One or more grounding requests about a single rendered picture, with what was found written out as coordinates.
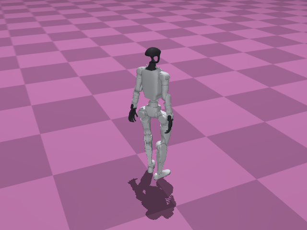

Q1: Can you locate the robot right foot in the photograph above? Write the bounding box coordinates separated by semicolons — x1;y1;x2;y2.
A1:
153;169;170;180

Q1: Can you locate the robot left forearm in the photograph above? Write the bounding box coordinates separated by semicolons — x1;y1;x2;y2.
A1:
131;89;140;108

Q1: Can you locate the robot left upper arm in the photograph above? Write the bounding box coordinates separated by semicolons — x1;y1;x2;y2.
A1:
135;67;143;92

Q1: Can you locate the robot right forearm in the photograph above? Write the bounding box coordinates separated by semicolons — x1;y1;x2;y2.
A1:
164;94;174;119

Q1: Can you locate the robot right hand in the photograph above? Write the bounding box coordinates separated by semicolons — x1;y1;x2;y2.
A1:
165;115;173;134

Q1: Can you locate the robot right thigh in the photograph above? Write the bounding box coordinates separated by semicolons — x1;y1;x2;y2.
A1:
155;110;171;150

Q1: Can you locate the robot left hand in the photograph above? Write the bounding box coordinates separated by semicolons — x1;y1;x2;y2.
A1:
128;104;138;122

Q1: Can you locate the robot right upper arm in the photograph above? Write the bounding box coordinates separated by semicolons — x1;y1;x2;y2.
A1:
159;71;170;101

